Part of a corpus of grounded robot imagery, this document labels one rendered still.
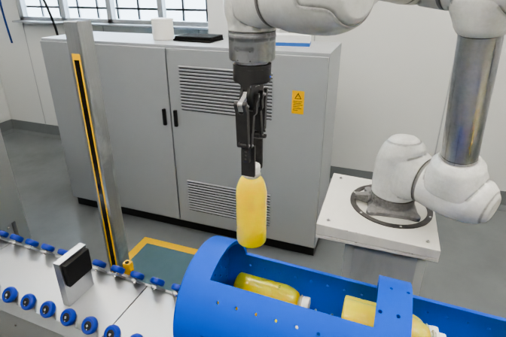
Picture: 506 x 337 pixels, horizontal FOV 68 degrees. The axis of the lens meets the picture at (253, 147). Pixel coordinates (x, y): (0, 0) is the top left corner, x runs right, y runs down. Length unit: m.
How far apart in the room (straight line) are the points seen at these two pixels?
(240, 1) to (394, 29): 2.85
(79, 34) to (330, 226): 1.02
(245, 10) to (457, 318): 0.82
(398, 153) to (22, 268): 1.31
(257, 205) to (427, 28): 2.83
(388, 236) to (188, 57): 1.72
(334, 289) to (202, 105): 1.78
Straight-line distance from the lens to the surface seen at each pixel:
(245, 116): 0.71
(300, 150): 2.43
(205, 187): 2.82
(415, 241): 1.35
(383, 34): 3.47
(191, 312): 0.88
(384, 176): 1.37
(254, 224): 0.85
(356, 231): 1.32
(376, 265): 1.48
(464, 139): 1.18
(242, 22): 0.69
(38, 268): 1.51
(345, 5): 0.55
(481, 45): 1.07
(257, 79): 0.72
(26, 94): 5.66
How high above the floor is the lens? 1.80
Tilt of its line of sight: 23 degrees down
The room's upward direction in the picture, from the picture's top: straight up
